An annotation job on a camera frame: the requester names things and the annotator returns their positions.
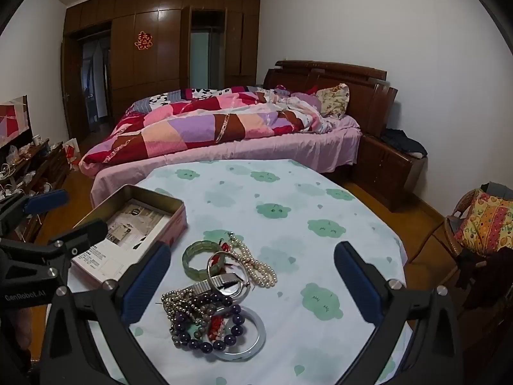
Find floral pillow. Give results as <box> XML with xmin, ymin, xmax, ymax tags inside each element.
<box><xmin>316</xmin><ymin>83</ymin><xmax>350</xmax><ymax>119</ymax></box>

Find printed paper booklet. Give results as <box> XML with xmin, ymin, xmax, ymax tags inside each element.
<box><xmin>89</xmin><ymin>198</ymin><xmax>178</xmax><ymax>286</ymax></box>

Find pale jade bangle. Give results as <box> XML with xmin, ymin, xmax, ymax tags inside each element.
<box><xmin>212</xmin><ymin>305</ymin><xmax>267</xmax><ymax>362</ymax></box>

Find thin silver bangle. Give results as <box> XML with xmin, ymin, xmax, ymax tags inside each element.
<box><xmin>206</xmin><ymin>251</ymin><xmax>243</xmax><ymax>289</ymax></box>

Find brown wooden wardrobe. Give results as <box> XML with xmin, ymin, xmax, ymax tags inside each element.
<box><xmin>62</xmin><ymin>0</ymin><xmax>261</xmax><ymax>133</ymax></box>

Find pink bed sheet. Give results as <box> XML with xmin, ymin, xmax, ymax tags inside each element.
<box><xmin>90</xmin><ymin>114</ymin><xmax>363</xmax><ymax>209</ymax></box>

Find patchwork quilt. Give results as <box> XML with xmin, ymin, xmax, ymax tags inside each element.
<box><xmin>79</xmin><ymin>85</ymin><xmax>321</xmax><ymax>176</ymax></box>

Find pink metal tin box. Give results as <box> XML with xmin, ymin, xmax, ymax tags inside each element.
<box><xmin>71</xmin><ymin>184</ymin><xmax>188</xmax><ymax>289</ymax></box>

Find red white patterned panel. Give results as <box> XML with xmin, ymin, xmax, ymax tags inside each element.
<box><xmin>0</xmin><ymin>95</ymin><xmax>30</xmax><ymax>149</ymax></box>

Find wooden nightstand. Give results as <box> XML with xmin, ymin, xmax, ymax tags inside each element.
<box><xmin>353</xmin><ymin>134</ymin><xmax>427</xmax><ymax>212</ymax></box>

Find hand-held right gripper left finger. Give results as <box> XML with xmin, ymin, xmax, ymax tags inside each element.
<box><xmin>38</xmin><ymin>242</ymin><xmax>189</xmax><ymax>385</ymax></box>

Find person's left forearm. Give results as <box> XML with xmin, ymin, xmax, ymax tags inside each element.
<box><xmin>12</xmin><ymin>309</ymin><xmax>33</xmax><ymax>373</ymax></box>

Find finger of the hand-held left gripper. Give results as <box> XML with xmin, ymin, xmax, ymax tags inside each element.
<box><xmin>0</xmin><ymin>220</ymin><xmax>109</xmax><ymax>279</ymax></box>
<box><xmin>0</xmin><ymin>188</ymin><xmax>68</xmax><ymax>235</ymax></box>

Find wooden bed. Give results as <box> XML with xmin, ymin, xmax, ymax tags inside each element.
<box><xmin>90</xmin><ymin>60</ymin><xmax>399</xmax><ymax>209</ymax></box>

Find dark purple bead bracelet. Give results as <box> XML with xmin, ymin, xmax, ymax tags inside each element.
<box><xmin>172</xmin><ymin>305</ymin><xmax>245</xmax><ymax>355</ymax></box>

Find metal bead chain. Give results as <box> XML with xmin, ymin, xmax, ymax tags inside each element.
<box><xmin>161</xmin><ymin>289</ymin><xmax>201</xmax><ymax>317</ymax></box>

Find white red shopping bag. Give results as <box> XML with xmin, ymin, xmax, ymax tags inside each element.
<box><xmin>62</xmin><ymin>138</ymin><xmax>83</xmax><ymax>169</ymax></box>

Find small mixed bead bracelet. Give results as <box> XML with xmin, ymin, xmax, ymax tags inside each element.
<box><xmin>170</xmin><ymin>293</ymin><xmax>225</xmax><ymax>346</ymax></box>

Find red bead bracelet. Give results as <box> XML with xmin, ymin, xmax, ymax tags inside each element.
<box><xmin>206</xmin><ymin>317</ymin><xmax>227</xmax><ymax>340</ymax></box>

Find dark folded clothes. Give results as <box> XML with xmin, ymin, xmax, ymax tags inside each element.
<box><xmin>381</xmin><ymin>128</ymin><xmax>429</xmax><ymax>158</ymax></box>

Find green jade bracelet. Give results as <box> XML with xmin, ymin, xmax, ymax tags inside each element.
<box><xmin>182</xmin><ymin>240</ymin><xmax>225</xmax><ymax>279</ymax></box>

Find colourful patterned cushion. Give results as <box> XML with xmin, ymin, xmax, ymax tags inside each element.
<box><xmin>455</xmin><ymin>190</ymin><xmax>513</xmax><ymax>255</ymax></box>

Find pearl necklace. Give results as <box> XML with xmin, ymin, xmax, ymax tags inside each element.
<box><xmin>222</xmin><ymin>235</ymin><xmax>278</xmax><ymax>289</ymax></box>

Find low wooden cabinet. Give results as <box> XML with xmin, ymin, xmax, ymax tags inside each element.
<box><xmin>0</xmin><ymin>138</ymin><xmax>77</xmax><ymax>245</ymax></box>

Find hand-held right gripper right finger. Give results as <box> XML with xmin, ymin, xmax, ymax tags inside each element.
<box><xmin>332</xmin><ymin>241</ymin><xmax>475</xmax><ymax>385</ymax></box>

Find red paper decoration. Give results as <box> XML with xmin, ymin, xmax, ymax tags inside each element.
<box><xmin>134</xmin><ymin>31</ymin><xmax>154</xmax><ymax>51</ymax></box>

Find green cloud print tablecloth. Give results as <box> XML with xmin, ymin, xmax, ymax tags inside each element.
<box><xmin>66</xmin><ymin>159</ymin><xmax>413</xmax><ymax>385</ymax></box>

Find silver metal watch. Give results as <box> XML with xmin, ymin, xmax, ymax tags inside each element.
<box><xmin>190</xmin><ymin>272</ymin><xmax>252</xmax><ymax>302</ymax></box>

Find dark red garment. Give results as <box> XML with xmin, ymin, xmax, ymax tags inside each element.
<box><xmin>455</xmin><ymin>244</ymin><xmax>513</xmax><ymax>354</ymax></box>

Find grey cloth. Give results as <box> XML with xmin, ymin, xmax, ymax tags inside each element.
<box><xmin>480</xmin><ymin>182</ymin><xmax>513</xmax><ymax>201</ymax></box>

